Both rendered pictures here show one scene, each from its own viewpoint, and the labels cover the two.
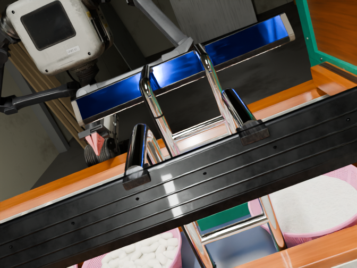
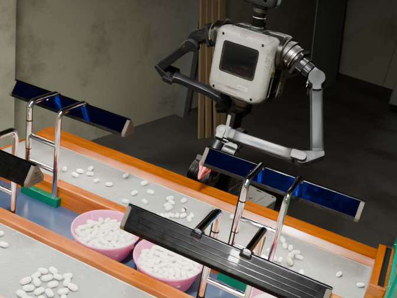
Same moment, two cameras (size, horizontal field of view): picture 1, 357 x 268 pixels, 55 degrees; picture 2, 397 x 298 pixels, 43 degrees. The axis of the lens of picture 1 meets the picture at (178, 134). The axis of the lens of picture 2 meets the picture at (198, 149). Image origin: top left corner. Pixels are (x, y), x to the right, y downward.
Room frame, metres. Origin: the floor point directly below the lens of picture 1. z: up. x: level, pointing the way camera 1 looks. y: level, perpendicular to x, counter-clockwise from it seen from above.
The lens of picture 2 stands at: (-0.80, -0.21, 1.91)
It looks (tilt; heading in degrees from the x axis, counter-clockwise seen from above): 24 degrees down; 15
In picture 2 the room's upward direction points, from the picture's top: 10 degrees clockwise
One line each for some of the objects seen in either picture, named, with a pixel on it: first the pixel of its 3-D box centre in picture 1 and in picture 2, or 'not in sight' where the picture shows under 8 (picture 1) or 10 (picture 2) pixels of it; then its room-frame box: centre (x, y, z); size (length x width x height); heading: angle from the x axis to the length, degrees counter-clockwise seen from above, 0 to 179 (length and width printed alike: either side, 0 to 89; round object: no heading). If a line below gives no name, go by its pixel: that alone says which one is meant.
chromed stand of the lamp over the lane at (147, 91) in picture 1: (203, 136); (261, 229); (0.85, -0.06, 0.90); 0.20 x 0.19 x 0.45; 84
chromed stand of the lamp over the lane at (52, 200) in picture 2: not in sight; (55, 148); (0.95, 0.91, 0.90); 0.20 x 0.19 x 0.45; 84
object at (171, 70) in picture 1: (178, 69); (279, 180); (0.93, -0.07, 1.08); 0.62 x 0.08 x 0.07; 84
